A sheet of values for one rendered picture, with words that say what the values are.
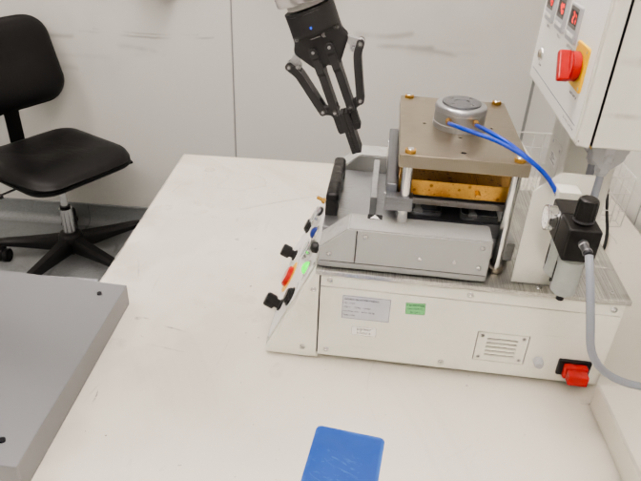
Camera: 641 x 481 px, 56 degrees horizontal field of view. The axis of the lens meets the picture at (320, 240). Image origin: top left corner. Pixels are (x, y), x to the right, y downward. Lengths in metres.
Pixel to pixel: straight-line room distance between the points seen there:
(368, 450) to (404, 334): 0.19
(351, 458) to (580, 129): 0.53
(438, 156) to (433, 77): 1.67
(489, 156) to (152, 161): 2.08
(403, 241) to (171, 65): 1.86
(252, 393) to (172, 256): 0.43
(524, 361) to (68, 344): 0.71
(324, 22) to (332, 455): 0.61
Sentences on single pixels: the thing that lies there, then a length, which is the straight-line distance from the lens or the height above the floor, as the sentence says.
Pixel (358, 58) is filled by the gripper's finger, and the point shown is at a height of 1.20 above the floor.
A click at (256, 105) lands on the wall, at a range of 2.57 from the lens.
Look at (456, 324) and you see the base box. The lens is 0.96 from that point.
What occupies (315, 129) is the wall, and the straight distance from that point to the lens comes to 2.57.
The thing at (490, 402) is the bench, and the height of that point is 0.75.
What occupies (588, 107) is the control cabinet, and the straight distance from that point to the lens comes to 0.83.
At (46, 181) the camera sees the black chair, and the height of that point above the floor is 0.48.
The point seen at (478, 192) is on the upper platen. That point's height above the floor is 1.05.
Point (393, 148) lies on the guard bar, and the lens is 1.01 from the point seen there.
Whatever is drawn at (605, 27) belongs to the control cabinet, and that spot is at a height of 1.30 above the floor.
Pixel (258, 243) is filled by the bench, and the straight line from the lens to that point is 1.31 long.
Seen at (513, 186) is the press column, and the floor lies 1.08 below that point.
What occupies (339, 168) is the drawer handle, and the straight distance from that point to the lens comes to 1.03.
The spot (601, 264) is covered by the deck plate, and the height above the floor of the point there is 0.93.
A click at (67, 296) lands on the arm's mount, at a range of 1.13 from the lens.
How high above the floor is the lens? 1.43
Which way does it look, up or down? 31 degrees down
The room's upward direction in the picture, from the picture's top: 3 degrees clockwise
